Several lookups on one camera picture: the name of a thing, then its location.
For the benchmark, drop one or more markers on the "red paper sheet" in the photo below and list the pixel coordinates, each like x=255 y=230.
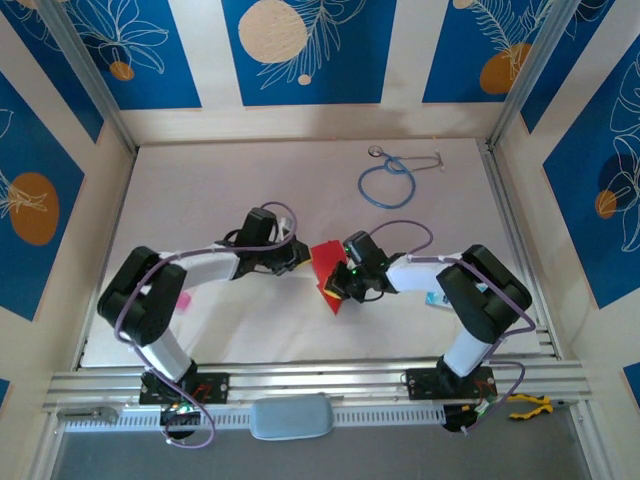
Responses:
x=325 y=260

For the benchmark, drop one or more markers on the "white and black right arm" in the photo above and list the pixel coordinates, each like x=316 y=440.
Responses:
x=485 y=295

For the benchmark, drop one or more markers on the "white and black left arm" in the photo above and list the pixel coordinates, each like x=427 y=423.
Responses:
x=145 y=300

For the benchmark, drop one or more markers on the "blue and white packet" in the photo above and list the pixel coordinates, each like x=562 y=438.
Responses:
x=436 y=300

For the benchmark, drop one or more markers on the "blue stethoscope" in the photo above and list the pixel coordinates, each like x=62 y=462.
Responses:
x=387 y=202

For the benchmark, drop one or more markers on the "pink sticky note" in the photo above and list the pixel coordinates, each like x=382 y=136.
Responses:
x=183 y=302

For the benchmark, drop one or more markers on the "grey pouch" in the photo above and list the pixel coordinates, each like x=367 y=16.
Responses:
x=292 y=417

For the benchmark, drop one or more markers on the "black electronics board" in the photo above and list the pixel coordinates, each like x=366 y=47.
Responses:
x=180 y=415
x=470 y=412

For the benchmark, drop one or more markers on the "silver metal tool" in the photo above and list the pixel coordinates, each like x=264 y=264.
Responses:
x=95 y=414

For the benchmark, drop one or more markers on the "aluminium rail beam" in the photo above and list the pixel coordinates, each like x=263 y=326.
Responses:
x=310 y=380

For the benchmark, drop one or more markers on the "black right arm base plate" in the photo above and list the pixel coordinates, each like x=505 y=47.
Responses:
x=422 y=382

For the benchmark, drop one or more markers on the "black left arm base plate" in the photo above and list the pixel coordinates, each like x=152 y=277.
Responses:
x=215 y=387

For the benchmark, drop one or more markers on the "aluminium side rail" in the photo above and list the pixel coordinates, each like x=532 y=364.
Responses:
x=520 y=225

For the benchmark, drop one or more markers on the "aluminium corner post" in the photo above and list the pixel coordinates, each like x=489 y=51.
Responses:
x=530 y=75
x=90 y=80

